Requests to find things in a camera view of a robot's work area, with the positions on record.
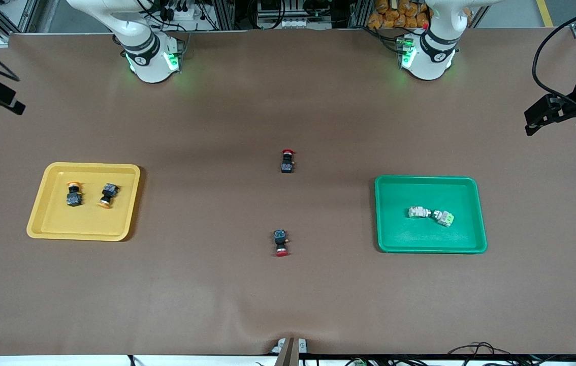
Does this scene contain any green plastic tray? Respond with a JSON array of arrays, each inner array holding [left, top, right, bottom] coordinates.
[[374, 175, 488, 254]]

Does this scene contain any brown table mat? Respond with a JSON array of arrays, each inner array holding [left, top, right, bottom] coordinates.
[[0, 28, 576, 356]]

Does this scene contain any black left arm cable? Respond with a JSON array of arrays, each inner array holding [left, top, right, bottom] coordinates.
[[532, 3, 576, 110]]

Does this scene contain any yellow push button switch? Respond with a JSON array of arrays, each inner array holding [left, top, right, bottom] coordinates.
[[98, 183, 119, 209], [66, 181, 84, 207]]

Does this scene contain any yellow plastic tray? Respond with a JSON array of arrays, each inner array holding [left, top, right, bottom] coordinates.
[[26, 162, 141, 241]]

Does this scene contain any white power strip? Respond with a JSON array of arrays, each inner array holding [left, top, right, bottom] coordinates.
[[165, 5, 203, 22]]

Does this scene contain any bag of orange snacks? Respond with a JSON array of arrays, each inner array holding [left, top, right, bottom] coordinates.
[[368, 0, 429, 29]]

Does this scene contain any black cable bundle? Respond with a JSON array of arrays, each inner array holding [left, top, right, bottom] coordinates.
[[445, 342, 576, 366]]

